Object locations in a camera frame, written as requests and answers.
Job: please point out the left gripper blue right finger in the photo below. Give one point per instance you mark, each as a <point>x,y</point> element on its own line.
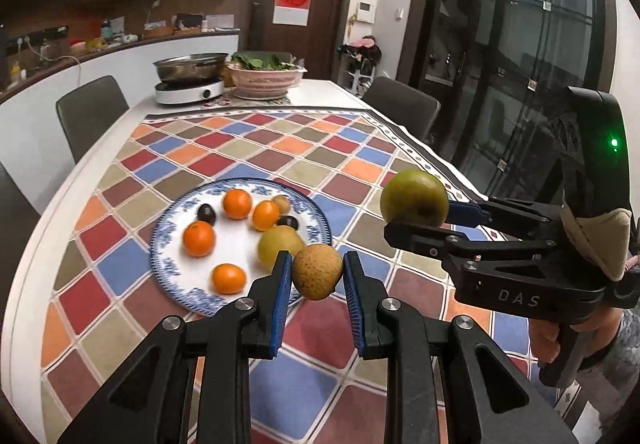
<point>488,399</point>

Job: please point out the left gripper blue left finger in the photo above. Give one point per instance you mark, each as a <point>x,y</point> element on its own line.
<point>148,397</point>

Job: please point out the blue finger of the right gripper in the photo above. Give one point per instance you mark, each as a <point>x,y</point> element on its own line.
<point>520,219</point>
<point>458,253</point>

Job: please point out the green apple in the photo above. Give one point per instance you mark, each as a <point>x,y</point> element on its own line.
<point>414,195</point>

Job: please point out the large orange front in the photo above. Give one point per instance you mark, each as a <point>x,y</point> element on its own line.
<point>228,279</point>

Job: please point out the small brown fruit hidden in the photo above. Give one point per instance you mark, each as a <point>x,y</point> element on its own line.
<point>316,271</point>

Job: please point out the dark plum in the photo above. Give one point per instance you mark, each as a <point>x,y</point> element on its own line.
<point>288,221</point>
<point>207,214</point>

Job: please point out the small brown round fruit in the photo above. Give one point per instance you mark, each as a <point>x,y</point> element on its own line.
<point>283,204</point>

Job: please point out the large yellow pear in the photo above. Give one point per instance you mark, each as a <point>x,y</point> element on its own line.
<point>276,239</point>

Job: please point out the small orange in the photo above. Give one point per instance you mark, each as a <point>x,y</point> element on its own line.
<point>265,215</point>

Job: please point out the grey chair right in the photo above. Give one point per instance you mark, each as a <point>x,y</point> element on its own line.
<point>406,106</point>

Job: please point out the grey chair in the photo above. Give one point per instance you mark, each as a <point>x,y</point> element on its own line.
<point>17,221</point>
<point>87,112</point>
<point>406,106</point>

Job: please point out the colourful checkered table mat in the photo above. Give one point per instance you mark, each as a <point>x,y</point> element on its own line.
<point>123,269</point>

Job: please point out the blue white porcelain plate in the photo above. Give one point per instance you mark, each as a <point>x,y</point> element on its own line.
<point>188,280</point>

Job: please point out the stroller with pink item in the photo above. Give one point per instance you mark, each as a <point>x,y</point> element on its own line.
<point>358,62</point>

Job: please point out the glass sliding door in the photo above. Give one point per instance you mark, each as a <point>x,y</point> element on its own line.
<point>496,68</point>

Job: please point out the grey chair near left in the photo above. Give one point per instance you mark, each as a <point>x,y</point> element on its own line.
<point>17,221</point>

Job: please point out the pink basket with greens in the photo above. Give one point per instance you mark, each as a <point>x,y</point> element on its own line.
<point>264,75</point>

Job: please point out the steel pan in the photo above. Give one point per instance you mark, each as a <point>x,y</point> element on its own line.
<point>193,69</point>

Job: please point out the grey chair far left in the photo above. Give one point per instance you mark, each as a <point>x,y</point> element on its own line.
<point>87,112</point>

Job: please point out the white induction cooker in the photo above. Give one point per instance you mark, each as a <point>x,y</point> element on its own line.
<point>182,94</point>

